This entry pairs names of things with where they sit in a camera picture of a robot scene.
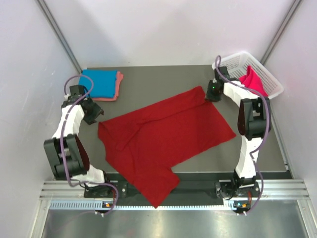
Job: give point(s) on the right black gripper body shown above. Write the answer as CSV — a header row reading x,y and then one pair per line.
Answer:
x,y
212,94

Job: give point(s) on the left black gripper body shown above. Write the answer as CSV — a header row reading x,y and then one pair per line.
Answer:
x,y
93,112

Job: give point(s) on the red t-shirt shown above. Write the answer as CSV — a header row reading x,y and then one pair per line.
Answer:
x,y
145,144

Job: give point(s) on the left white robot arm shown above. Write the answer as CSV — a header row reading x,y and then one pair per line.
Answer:
x,y
65,150

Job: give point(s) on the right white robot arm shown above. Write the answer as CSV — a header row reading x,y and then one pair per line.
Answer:
x,y
254,123

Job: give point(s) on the blue folded t-shirt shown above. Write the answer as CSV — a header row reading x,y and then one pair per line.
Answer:
x,y
97,76

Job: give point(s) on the white plastic basket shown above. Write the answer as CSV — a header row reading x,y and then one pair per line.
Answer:
x,y
237,66

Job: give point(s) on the magenta t-shirt in basket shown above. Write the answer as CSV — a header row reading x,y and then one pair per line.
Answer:
x,y
252,81

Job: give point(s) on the salmon pink folded t-shirt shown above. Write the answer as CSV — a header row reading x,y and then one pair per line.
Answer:
x,y
117,85

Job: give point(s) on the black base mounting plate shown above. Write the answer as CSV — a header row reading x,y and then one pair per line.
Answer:
x,y
213,188

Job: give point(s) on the aluminium frame rail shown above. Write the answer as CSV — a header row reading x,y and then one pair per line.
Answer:
x,y
275,189

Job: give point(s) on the grey slotted cable duct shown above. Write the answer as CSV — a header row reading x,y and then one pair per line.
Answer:
x,y
104,206

